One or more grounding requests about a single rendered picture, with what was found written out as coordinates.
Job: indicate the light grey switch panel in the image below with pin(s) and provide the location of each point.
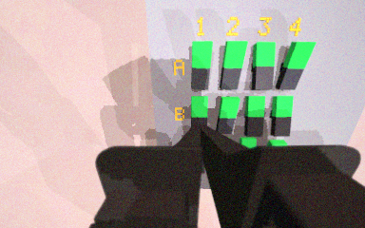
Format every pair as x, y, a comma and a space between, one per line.
260, 72

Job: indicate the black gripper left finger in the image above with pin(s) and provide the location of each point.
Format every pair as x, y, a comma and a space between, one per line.
156, 168

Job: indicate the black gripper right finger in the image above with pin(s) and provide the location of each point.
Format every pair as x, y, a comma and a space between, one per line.
237, 174

